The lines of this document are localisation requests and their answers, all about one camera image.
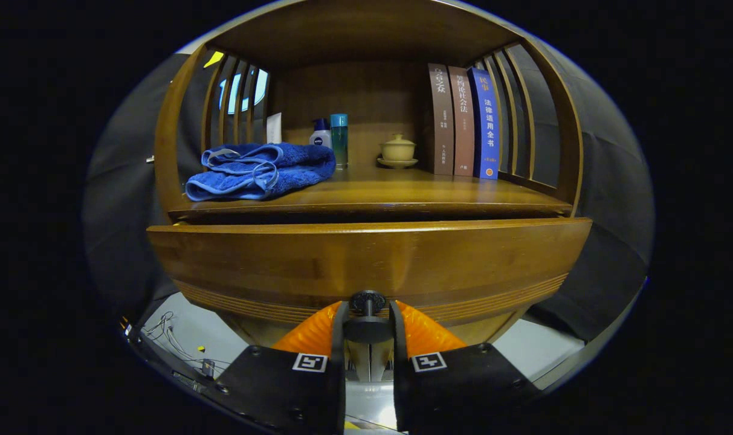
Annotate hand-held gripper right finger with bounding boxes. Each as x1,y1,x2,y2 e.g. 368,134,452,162
389,299,542,433

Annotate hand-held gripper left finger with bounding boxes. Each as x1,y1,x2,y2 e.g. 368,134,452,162
206,300,350,435

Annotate black drawer knob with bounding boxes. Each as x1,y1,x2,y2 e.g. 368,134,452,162
342,290,395,345

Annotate wooden countertop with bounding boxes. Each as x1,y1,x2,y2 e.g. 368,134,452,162
168,166,573,219

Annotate wooden cabinet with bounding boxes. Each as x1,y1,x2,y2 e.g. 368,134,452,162
146,0,593,387

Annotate blue towel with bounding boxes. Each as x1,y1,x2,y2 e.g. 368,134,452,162
185,143,337,202

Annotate beige lidded teacup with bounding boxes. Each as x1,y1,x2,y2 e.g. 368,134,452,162
381,134,416,161

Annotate teal bottle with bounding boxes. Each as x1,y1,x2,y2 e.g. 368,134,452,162
330,114,349,170

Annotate white lotion bottle blue cap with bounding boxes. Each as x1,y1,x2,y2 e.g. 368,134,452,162
309,118,332,149

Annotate reddish brown book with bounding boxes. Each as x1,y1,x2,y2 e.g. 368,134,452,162
448,65,476,177

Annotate blue book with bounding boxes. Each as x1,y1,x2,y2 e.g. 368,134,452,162
468,66,500,180

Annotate dark brown book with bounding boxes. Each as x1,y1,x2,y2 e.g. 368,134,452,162
427,63,455,176

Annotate thin floor cables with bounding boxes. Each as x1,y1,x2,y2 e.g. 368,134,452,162
140,311,228,378

